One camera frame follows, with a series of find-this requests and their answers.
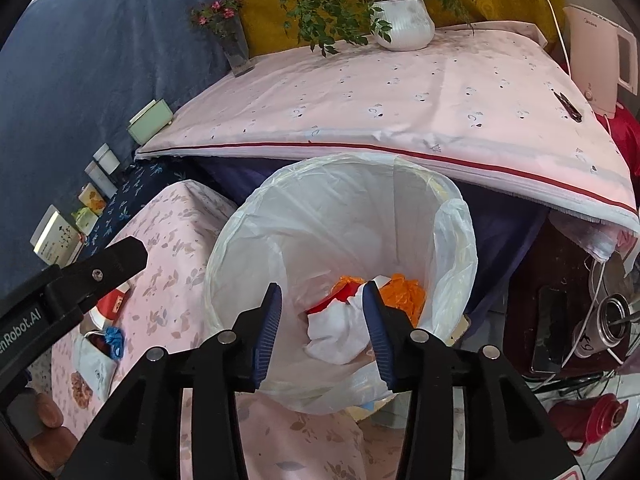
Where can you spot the glass vase with pink flowers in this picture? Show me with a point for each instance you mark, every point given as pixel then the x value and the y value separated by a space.
pixel 237 52

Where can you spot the red thermos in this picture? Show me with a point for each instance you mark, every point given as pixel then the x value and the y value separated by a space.
pixel 590 420

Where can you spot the white card box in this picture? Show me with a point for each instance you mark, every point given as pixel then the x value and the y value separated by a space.
pixel 55 235

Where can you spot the black clip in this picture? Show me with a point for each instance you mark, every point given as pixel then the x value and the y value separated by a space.
pixel 567 107

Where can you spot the white electric kettle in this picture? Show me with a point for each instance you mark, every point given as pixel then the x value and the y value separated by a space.
pixel 590 50

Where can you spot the white lined trash bin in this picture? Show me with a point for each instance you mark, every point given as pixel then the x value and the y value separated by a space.
pixel 300 220

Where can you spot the short white canister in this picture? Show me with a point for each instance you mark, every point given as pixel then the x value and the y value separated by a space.
pixel 106 160

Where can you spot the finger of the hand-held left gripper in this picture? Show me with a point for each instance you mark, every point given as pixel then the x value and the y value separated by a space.
pixel 100 272

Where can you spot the orange plastic bag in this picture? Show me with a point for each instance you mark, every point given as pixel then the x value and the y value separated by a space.
pixel 405 300

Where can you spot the brown scrunchie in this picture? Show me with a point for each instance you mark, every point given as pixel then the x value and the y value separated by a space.
pixel 80 390

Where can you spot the yellow cloth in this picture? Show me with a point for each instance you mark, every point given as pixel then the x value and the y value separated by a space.
pixel 500 0

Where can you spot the pink rabbit tablecloth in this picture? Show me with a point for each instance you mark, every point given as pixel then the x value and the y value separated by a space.
pixel 170 240

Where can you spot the blue grey backdrop cloth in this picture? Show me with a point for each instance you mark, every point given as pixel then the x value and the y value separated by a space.
pixel 75 85

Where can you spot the person's left hand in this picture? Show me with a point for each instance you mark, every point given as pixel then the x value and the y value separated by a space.
pixel 52 447

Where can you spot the metal cup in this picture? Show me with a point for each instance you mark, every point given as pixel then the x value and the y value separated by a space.
pixel 605 325

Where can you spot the red and white paper bucket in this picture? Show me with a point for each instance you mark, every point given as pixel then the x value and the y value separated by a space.
pixel 110 305

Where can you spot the pink sheet with red stripe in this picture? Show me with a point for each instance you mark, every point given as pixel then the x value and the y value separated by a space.
pixel 400 105

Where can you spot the dark blue floral cloth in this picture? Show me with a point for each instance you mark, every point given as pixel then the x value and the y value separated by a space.
pixel 135 190

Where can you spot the green plant in white pot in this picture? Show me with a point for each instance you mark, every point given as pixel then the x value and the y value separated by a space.
pixel 405 25

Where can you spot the blue crumpled wrapper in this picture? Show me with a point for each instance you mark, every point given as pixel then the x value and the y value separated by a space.
pixel 112 340

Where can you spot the orange printed tin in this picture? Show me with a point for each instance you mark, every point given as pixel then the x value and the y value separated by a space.
pixel 92 197

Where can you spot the black phone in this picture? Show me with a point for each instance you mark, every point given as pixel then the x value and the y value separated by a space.
pixel 550 330

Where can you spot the red bag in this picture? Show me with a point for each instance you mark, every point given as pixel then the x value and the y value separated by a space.
pixel 627 135

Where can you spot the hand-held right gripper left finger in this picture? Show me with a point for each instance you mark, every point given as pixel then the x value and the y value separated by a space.
pixel 265 340

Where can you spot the green packet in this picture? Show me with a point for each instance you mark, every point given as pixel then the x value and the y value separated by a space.
pixel 84 220

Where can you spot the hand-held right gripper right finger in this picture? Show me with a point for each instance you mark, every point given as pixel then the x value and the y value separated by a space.
pixel 377 330

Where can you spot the mint green box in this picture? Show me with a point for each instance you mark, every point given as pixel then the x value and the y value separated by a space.
pixel 147 122

